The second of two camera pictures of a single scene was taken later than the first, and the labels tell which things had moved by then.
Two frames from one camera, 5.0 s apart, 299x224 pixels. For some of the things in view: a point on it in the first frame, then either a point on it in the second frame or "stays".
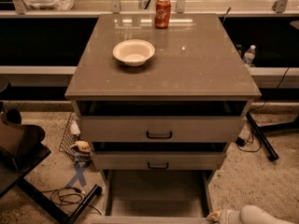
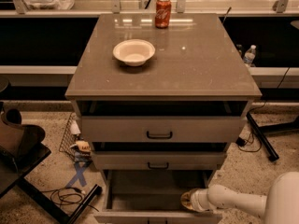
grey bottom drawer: [156, 196] stays
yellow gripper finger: [215, 216] → [186, 200]
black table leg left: [54, 208] stays
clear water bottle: [249, 56] stays
